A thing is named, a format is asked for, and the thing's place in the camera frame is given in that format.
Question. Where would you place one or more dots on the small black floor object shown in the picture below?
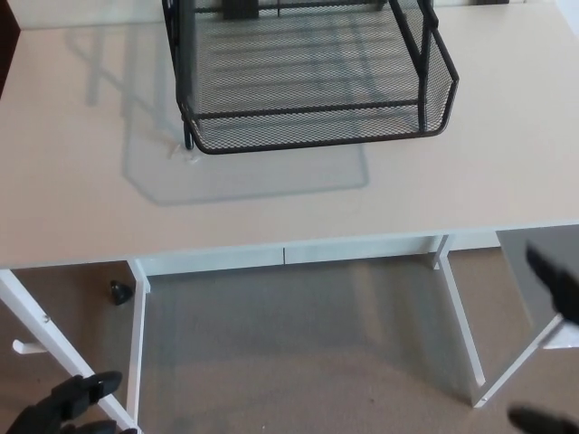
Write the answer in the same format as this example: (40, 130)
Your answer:
(121, 293)

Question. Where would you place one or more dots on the black mesh sliding tray layer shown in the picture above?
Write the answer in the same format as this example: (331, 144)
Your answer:
(316, 135)

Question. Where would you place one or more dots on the flat black object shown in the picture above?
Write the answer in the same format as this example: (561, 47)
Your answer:
(500, 2)

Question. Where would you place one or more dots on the black metal file tray frame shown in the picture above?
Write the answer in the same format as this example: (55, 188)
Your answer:
(316, 110)

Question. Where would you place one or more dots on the black box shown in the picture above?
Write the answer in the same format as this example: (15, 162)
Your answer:
(240, 9)

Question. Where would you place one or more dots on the white hook peg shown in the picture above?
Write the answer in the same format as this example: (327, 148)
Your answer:
(27, 346)

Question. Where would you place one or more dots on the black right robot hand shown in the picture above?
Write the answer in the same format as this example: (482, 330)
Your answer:
(561, 280)

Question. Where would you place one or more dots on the clear tape piece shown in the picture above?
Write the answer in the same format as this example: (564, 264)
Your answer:
(181, 153)

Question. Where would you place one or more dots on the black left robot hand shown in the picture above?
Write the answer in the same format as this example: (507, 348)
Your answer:
(68, 400)

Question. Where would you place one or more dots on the dark brown furniture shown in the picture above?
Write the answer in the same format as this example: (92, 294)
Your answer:
(8, 27)

